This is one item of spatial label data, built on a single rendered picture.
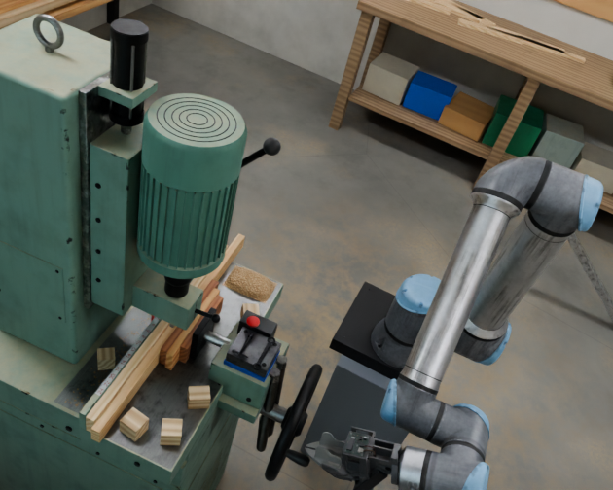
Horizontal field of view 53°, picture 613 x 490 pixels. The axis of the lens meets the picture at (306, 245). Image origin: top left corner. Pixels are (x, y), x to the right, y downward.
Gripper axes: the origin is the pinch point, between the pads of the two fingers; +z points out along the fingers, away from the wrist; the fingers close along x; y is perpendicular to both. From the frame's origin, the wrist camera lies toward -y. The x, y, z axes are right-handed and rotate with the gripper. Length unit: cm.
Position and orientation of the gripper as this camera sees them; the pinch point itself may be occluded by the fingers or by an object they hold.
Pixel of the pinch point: (310, 451)
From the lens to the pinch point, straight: 141.5
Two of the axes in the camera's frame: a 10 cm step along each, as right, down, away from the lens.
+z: -9.3, -1.2, 3.4
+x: -3.4, 5.7, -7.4
